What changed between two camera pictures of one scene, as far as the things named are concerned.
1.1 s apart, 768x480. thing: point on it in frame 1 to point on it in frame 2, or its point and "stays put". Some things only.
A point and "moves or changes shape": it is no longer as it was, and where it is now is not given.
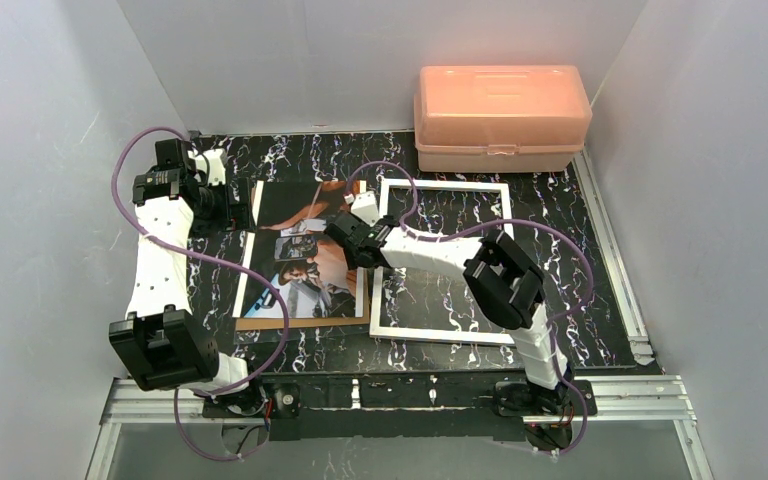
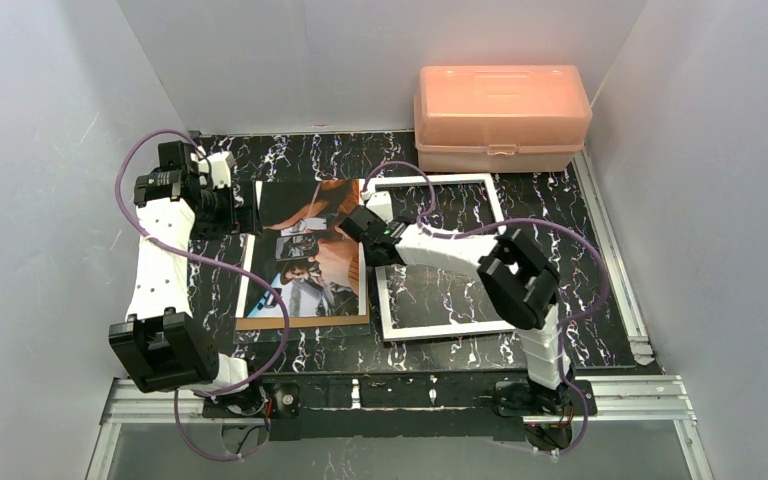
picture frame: [489, 337] moves or changes shape
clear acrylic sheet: [296, 336] stays put
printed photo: [288, 243] stays put
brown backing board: [311, 323] stays put
